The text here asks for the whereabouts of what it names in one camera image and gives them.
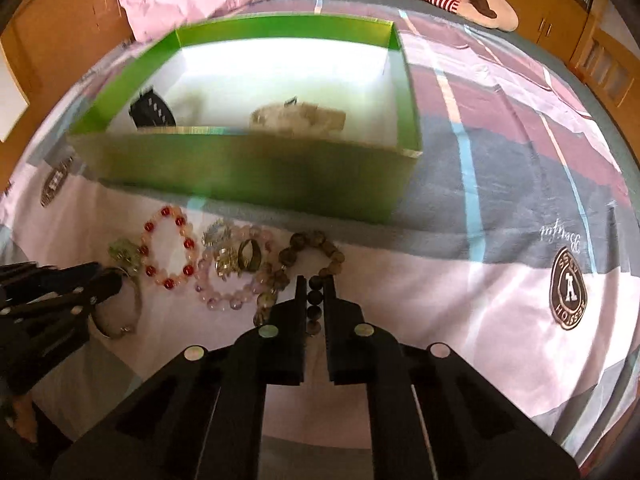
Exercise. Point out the gold flower hair clip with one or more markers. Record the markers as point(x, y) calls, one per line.
point(232, 249)

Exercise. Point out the wooden wardrobe cabinet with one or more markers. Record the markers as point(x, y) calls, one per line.
point(555, 25)

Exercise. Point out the green cardboard box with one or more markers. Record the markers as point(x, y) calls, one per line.
point(214, 75)

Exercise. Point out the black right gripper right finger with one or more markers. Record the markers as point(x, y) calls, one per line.
point(431, 415)

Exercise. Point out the thin metal bangle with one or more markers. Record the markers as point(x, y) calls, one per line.
point(119, 305)

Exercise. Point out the plaid bed sheet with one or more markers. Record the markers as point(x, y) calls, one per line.
point(513, 236)

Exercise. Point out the wooden bed frame rail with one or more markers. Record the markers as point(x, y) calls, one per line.
point(606, 59)

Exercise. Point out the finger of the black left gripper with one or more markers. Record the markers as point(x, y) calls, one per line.
point(22, 277)
point(65, 299)

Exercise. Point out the black wristband watch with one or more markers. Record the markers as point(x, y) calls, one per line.
point(149, 110)

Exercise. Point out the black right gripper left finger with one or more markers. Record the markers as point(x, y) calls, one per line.
point(200, 416)

